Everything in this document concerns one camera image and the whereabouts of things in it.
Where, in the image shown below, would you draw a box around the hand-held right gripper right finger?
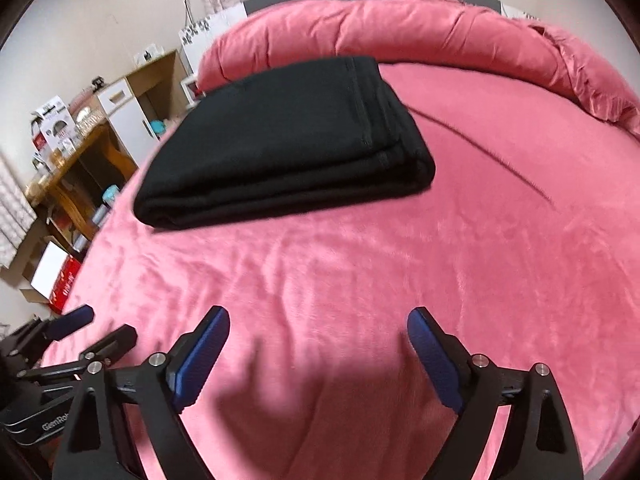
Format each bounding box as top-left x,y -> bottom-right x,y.
406,306 -> 586,480

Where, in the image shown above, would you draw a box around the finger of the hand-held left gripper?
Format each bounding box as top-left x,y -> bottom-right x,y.
20,324 -> 138,388
10,304 -> 96,356

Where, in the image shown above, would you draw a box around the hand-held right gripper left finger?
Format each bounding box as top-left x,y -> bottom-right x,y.
52,305 -> 232,480

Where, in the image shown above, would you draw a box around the black pants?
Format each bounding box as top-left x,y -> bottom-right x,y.
132,56 -> 436,232

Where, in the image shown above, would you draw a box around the red cardboard box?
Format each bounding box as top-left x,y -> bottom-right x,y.
47,255 -> 83,316

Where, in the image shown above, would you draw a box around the white cardboard box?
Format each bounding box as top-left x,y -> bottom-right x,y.
20,237 -> 68,306

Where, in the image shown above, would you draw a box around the pink bed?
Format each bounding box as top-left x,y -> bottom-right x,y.
40,55 -> 640,480

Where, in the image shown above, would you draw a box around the white textured cloth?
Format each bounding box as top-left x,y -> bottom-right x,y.
0,152 -> 38,266

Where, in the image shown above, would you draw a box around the carved wooden shelf unit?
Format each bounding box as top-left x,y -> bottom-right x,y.
25,122 -> 138,256

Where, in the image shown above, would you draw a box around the printed appliance box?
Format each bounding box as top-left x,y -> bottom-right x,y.
31,95 -> 78,153

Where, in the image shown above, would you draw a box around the wicker tissue box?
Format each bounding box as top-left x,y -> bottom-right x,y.
75,107 -> 106,136

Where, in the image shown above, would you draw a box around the white wooden cabinet desk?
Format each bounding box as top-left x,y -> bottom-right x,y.
97,50 -> 193,153

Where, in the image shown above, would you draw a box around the white grey nightstand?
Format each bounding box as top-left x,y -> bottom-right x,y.
181,75 -> 203,103

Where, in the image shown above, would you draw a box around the white floral panel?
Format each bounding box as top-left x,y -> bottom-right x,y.
179,7 -> 246,81

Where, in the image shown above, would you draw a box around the pink ruffled pillow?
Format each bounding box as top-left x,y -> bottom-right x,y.
530,19 -> 640,141

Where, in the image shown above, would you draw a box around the pink rolled duvet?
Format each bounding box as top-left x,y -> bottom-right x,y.
197,0 -> 576,111

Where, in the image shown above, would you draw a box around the small white bedside table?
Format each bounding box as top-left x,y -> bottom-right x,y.
502,4 -> 541,21

